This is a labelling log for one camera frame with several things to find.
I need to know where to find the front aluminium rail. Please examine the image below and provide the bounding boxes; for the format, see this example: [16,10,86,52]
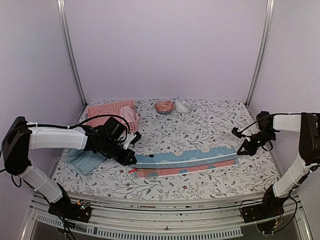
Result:
[21,193,313,240]

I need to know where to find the pink plastic basket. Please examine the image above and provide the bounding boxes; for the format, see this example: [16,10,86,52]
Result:
[86,99,139,133]

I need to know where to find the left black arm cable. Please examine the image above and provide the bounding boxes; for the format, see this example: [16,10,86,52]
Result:
[24,114,131,141]

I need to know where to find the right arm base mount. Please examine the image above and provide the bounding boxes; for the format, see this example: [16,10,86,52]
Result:
[239,186,289,223]

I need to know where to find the red patterned bowl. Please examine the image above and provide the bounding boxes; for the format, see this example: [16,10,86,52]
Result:
[154,100,175,115]

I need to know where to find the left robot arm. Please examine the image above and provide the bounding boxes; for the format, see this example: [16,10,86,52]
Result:
[0,115,141,217]

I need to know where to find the white tipped bowl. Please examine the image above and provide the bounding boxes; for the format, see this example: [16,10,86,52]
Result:
[174,96,192,114]

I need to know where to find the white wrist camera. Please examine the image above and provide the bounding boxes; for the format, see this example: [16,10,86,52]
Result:
[231,127,251,142]
[123,131,142,149]

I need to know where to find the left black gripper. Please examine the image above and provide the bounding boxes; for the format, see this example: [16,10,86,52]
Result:
[102,138,138,167]

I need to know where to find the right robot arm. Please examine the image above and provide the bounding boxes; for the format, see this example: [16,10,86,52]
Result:
[231,111,320,218]

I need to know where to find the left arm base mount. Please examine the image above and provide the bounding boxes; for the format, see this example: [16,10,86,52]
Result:
[48,194,92,223]

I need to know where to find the pink terry towel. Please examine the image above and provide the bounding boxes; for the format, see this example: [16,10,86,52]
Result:
[119,105,137,123]

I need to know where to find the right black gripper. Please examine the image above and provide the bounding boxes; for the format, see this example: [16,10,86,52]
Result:
[238,130,276,157]

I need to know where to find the aluminium frame post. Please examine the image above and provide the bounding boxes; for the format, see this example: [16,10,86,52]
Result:
[56,0,88,107]
[245,0,275,108]

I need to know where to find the plain teal folded towel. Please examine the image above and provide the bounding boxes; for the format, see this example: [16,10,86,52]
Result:
[62,149,106,175]

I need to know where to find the left aluminium frame post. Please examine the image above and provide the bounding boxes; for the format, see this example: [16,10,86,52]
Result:
[56,0,88,107]

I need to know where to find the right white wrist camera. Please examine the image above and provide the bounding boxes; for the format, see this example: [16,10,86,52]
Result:
[231,127,251,142]

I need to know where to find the blue patterned towel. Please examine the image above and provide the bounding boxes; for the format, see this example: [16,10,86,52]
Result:
[129,146,239,179]

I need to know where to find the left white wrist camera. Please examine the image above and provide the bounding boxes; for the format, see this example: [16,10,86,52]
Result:
[123,131,142,149]

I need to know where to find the right aluminium frame post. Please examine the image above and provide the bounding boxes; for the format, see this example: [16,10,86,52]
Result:
[245,0,275,108]

